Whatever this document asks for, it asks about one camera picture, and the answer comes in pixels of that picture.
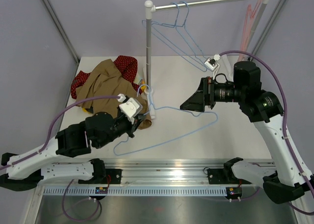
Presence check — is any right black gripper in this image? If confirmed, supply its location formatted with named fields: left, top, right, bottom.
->
left=181, top=77, right=246, bottom=112

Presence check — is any blue hanger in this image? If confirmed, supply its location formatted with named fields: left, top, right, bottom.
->
left=152, top=1, right=209, bottom=73
left=113, top=84, right=219, bottom=156
left=151, top=1, right=209, bottom=73

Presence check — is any tan skirt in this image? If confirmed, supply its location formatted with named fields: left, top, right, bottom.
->
left=75, top=59, right=149, bottom=114

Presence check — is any floral pastel skirt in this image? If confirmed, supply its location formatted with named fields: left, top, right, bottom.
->
left=133, top=73, right=145, bottom=86

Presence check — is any red polka-dot skirt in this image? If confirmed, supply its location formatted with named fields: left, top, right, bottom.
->
left=70, top=55, right=139, bottom=99

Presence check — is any pink hanger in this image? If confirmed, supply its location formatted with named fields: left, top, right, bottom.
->
left=240, top=0, right=266, bottom=60
left=239, top=0, right=264, bottom=59

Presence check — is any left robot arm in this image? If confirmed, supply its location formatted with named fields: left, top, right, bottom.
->
left=0, top=112, right=145, bottom=192

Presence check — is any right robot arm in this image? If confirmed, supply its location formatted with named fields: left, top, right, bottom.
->
left=180, top=61, right=314, bottom=204

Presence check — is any yellow plastic tray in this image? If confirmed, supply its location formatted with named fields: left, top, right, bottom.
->
left=82, top=80, right=147, bottom=114

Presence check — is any white metal clothes rack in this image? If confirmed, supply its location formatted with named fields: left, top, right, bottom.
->
left=143, top=0, right=275, bottom=121

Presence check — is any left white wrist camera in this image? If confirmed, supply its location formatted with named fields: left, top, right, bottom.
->
left=117, top=94, right=143, bottom=124

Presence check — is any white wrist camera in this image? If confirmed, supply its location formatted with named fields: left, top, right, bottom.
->
left=117, top=94, right=143, bottom=124
left=204, top=54, right=221, bottom=78

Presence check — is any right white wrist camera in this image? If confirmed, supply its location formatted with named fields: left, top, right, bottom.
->
left=204, top=54, right=221, bottom=78

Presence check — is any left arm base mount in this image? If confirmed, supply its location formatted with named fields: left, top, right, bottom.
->
left=78, top=169, right=122, bottom=185

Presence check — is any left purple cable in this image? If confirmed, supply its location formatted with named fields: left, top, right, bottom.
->
left=0, top=94, right=126, bottom=221

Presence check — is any purple cable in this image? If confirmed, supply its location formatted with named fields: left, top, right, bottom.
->
left=203, top=50, right=314, bottom=216
left=0, top=94, right=126, bottom=221

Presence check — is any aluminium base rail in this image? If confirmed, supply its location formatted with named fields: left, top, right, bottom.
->
left=34, top=157, right=295, bottom=188

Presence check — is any white slotted cable duct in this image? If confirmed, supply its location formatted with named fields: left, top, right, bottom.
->
left=44, top=186, right=227, bottom=197

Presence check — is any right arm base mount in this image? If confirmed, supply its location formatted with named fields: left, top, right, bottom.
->
left=203, top=167, right=251, bottom=185

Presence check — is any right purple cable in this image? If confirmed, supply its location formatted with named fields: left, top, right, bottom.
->
left=203, top=50, right=314, bottom=216

